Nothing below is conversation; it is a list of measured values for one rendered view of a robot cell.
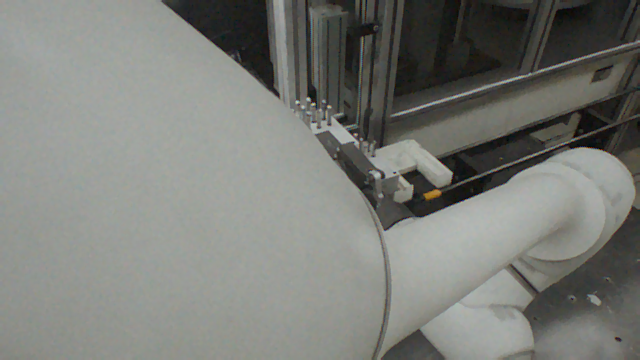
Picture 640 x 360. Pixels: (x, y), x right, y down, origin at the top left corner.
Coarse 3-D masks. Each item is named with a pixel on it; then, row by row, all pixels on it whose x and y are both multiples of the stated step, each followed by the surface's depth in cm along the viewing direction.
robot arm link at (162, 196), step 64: (0, 0) 4; (64, 0) 5; (128, 0) 6; (0, 64) 4; (64, 64) 4; (128, 64) 5; (192, 64) 7; (0, 128) 4; (64, 128) 4; (128, 128) 5; (192, 128) 6; (256, 128) 7; (0, 192) 4; (64, 192) 4; (128, 192) 5; (192, 192) 6; (256, 192) 7; (320, 192) 9; (0, 256) 4; (64, 256) 4; (128, 256) 5; (192, 256) 5; (256, 256) 6; (320, 256) 8; (0, 320) 4; (64, 320) 4; (128, 320) 5; (192, 320) 5; (256, 320) 6; (320, 320) 8
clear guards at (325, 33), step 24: (312, 0) 85; (336, 0) 87; (360, 0) 89; (312, 24) 88; (336, 24) 90; (312, 48) 91; (336, 48) 93; (360, 48) 96; (312, 72) 94; (336, 72) 97; (360, 72) 100; (312, 96) 97; (336, 96) 100; (360, 96) 104; (336, 120) 104
